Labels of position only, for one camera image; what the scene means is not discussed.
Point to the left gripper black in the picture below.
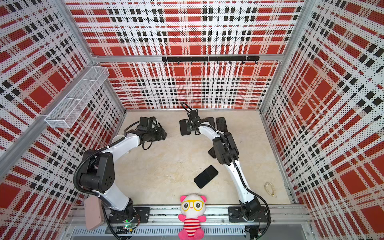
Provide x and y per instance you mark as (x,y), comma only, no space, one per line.
(161,134)

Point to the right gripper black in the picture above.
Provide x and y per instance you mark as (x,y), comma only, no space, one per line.
(189,126)

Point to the black phone case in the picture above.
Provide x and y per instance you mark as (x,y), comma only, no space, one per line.
(185,127)

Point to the black phone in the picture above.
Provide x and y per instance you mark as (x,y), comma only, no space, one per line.
(206,176)
(211,121)
(221,124)

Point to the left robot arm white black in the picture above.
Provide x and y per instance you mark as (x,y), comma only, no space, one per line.
(95,175)

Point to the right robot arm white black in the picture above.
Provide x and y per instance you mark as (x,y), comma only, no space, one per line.
(226,152)

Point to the pink phone case at edge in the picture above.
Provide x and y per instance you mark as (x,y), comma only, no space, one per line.
(93,213)

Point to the white mug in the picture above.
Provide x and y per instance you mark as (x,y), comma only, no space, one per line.
(117,138)

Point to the pink panda plush toy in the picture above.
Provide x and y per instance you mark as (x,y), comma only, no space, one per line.
(193,208)

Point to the black wall hook rail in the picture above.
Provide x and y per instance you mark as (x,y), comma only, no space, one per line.
(212,59)

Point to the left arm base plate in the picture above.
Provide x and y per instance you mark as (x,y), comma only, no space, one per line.
(133,217)

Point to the white wire mesh basket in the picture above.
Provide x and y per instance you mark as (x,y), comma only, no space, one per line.
(68,110)

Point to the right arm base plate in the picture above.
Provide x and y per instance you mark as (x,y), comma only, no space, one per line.
(240,214)

